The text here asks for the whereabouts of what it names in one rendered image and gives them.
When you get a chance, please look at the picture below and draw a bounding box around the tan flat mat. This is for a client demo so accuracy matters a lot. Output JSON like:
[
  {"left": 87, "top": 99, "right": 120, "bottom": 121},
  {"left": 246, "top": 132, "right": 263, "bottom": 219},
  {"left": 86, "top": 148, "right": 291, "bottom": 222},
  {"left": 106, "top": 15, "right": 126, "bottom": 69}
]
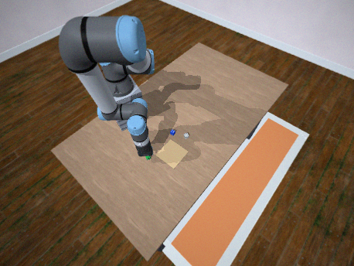
[{"left": 156, "top": 139, "right": 188, "bottom": 169}]

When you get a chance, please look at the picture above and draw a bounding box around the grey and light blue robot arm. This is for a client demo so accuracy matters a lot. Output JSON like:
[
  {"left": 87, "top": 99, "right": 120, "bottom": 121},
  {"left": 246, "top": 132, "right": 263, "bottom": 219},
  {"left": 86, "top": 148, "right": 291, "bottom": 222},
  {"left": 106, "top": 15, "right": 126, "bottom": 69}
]
[{"left": 59, "top": 15, "right": 155, "bottom": 142}]

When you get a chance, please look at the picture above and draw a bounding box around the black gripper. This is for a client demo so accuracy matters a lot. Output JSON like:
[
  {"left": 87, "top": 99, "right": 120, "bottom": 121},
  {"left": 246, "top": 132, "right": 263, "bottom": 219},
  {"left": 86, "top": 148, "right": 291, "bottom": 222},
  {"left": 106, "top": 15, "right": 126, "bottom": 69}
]
[{"left": 133, "top": 137, "right": 153, "bottom": 156}]

